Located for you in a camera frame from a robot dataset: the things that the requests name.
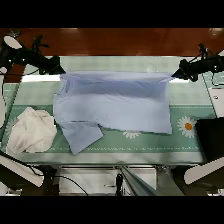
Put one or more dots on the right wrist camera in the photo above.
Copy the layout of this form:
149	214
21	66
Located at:
202	50

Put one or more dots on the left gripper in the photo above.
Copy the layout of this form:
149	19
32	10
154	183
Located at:
51	65

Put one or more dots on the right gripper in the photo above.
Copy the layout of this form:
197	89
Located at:
189	68

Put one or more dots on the white garment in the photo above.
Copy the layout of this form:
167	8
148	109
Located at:
31	131

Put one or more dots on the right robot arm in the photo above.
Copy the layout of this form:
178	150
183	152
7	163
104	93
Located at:
213	63

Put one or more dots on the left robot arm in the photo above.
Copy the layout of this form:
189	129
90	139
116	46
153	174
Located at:
20	55

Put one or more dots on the light blue T-shirt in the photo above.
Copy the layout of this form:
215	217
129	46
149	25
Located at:
113	103

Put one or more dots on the silver frame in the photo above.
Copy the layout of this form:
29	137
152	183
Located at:
141	186

